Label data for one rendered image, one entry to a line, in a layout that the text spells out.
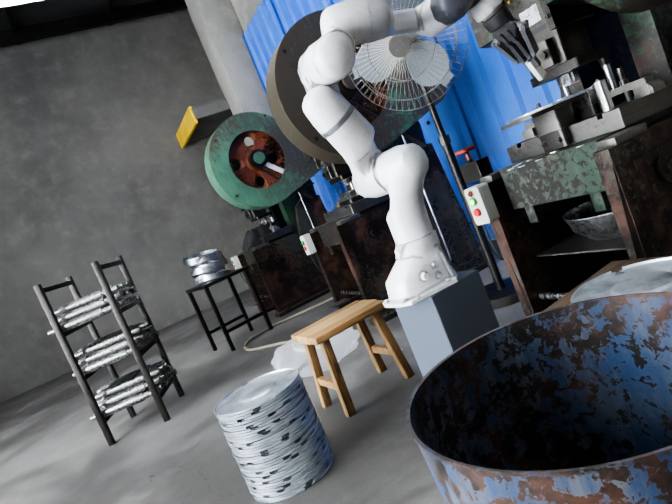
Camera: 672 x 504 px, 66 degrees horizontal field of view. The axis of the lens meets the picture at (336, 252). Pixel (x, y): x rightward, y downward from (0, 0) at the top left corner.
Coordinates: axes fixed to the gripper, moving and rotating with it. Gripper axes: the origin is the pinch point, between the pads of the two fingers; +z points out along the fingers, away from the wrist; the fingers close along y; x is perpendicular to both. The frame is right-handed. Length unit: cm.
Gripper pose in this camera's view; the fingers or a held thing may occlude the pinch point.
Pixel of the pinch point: (536, 68)
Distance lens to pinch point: 168.9
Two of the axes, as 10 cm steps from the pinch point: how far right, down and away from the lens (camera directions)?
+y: 4.4, -0.9, -8.9
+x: 5.6, -7.5, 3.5
